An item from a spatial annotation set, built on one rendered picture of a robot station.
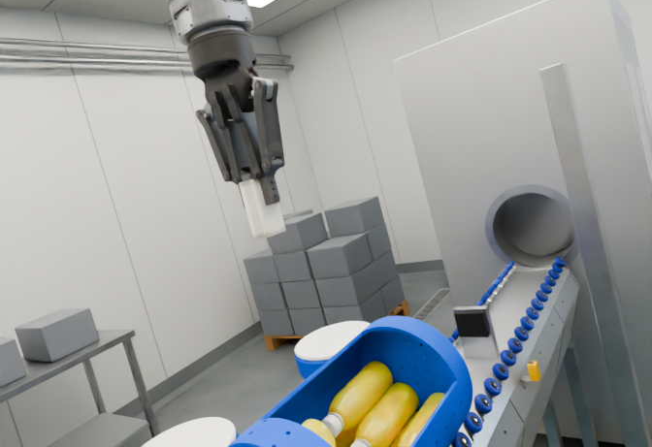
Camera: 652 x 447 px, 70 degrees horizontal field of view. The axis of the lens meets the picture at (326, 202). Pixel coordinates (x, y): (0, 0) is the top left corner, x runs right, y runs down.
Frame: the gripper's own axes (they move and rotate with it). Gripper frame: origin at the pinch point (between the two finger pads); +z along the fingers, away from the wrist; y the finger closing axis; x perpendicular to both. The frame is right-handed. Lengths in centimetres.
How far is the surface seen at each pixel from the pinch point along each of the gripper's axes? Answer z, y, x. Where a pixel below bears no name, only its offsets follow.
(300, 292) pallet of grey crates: 96, -267, 244
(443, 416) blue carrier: 47, -5, 33
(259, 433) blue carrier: 33.9, -17.2, 2.5
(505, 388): 63, -11, 72
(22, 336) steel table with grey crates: 50, -301, 42
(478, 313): 48, -20, 85
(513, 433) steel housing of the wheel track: 70, -8, 65
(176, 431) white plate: 53, -75, 16
